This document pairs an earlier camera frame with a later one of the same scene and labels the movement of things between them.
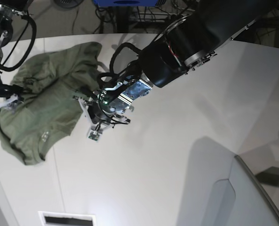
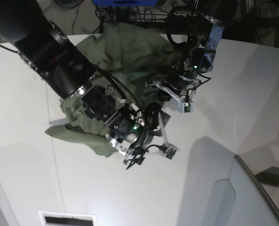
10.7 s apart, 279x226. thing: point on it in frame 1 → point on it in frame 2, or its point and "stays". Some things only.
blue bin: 126,3 stays
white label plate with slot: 59,219 stays
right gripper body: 114,101 → 195,62
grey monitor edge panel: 252,205 stays
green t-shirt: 51,81 → 136,65
